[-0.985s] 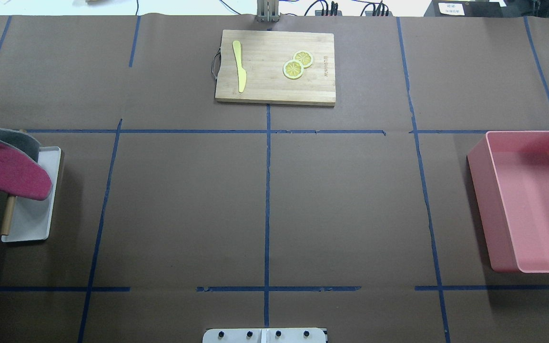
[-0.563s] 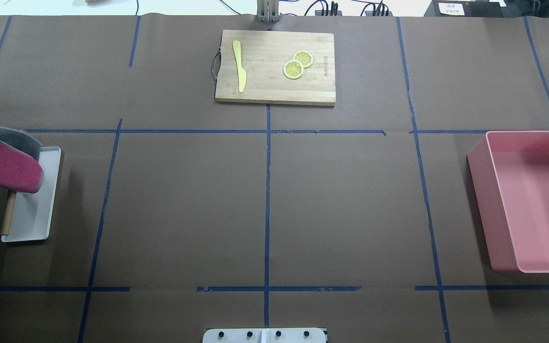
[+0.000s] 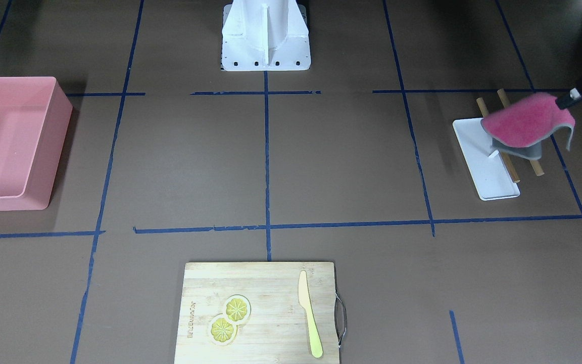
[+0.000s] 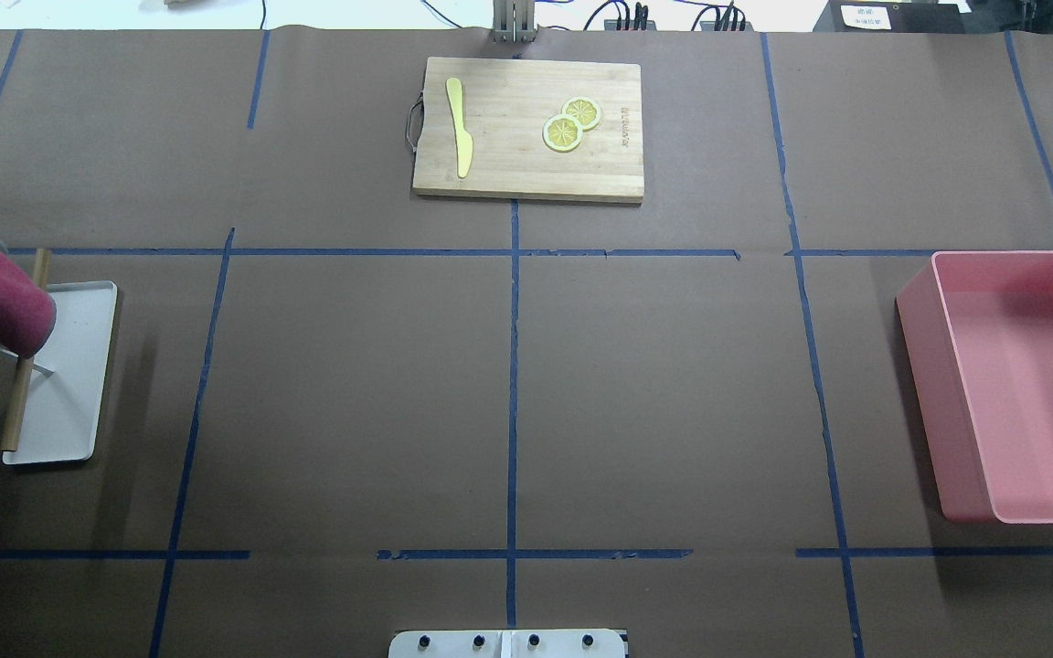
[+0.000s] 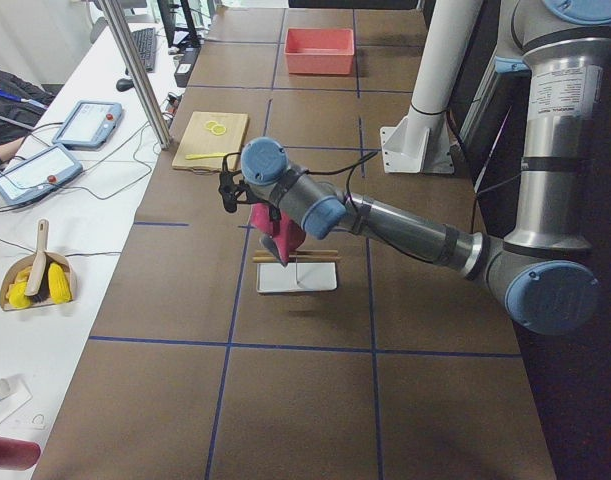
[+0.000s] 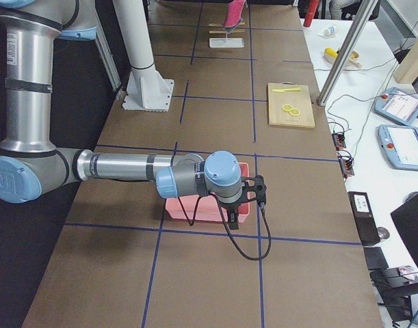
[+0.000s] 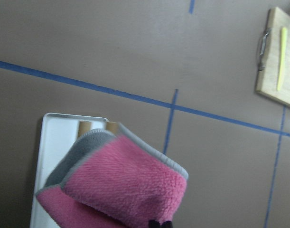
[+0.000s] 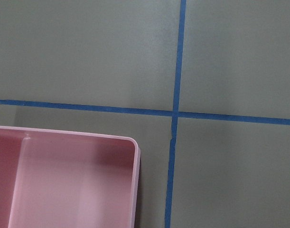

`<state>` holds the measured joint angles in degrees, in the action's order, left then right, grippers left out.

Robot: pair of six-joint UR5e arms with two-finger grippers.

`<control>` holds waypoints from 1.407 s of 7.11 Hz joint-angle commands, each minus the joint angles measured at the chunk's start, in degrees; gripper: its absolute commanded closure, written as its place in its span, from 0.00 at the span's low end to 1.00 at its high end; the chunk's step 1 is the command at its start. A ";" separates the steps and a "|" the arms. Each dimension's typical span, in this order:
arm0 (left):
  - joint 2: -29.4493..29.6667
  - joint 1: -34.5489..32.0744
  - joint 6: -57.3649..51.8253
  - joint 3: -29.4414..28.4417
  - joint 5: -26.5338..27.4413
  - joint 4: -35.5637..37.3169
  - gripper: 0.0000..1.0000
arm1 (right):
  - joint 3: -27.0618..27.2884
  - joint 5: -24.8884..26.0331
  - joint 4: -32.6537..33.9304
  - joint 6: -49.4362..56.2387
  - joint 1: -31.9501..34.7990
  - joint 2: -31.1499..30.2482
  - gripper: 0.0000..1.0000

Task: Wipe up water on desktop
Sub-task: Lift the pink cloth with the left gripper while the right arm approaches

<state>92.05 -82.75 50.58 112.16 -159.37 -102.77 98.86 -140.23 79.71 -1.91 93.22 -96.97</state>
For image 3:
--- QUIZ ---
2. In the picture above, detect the pink grey cloth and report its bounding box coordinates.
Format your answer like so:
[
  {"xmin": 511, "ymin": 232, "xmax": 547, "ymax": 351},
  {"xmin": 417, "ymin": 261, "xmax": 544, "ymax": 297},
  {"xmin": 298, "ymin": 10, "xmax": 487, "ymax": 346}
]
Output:
[{"xmin": 480, "ymin": 93, "xmax": 575, "ymax": 160}]

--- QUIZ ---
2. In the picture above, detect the wooden rack rod outer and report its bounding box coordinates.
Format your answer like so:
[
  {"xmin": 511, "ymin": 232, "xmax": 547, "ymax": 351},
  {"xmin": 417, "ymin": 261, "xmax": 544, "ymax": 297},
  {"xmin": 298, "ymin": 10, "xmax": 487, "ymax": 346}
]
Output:
[{"xmin": 497, "ymin": 89, "xmax": 545, "ymax": 184}]

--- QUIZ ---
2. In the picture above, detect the wooden rack rod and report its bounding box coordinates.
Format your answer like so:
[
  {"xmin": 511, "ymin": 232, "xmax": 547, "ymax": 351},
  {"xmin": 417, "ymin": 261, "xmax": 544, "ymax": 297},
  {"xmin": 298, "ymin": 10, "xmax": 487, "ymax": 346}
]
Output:
[
  {"xmin": 497, "ymin": 89, "xmax": 545, "ymax": 184},
  {"xmin": 476, "ymin": 97, "xmax": 520, "ymax": 184}
]

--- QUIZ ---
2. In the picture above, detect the wooden rack rod inner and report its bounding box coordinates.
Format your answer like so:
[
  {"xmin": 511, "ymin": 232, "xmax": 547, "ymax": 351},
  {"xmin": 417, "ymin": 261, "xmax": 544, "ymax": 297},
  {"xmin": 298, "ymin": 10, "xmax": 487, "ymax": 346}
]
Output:
[{"xmin": 476, "ymin": 97, "xmax": 520, "ymax": 184}]

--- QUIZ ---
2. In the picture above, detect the white rack tray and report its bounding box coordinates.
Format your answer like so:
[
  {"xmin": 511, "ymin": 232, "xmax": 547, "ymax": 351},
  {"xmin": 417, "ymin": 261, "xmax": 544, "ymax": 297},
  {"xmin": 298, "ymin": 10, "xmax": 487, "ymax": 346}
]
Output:
[{"xmin": 452, "ymin": 118, "xmax": 520, "ymax": 201}]

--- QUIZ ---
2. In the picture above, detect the yellow plastic knife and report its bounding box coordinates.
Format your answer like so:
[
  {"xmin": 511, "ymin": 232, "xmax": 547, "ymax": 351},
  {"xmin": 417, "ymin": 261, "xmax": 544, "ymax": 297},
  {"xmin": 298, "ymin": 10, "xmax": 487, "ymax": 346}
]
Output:
[{"xmin": 298, "ymin": 271, "xmax": 324, "ymax": 358}]

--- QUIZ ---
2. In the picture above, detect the wooden cutting board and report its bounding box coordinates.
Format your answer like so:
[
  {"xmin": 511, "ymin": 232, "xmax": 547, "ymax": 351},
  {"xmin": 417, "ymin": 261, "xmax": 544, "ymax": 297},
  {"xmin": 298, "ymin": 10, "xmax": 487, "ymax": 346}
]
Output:
[{"xmin": 173, "ymin": 262, "xmax": 342, "ymax": 363}]

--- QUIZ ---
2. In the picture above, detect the pink plastic bin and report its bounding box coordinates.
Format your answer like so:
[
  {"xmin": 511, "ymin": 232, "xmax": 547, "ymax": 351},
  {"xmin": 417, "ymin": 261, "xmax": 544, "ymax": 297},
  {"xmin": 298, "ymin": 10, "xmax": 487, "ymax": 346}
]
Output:
[{"xmin": 0, "ymin": 76, "xmax": 73, "ymax": 211}]

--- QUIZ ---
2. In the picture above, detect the lemon slice near handle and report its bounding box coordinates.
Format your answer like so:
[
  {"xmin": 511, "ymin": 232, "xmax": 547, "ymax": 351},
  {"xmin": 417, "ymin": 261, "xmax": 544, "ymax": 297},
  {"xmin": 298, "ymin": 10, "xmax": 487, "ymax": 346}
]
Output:
[{"xmin": 223, "ymin": 294, "xmax": 251, "ymax": 325}]

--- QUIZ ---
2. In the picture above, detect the lemon slice far from handle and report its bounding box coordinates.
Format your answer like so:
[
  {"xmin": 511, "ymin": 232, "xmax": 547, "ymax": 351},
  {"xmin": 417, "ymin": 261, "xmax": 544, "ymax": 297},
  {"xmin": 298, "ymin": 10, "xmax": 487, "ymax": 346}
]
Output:
[{"xmin": 208, "ymin": 315, "xmax": 238, "ymax": 346}]

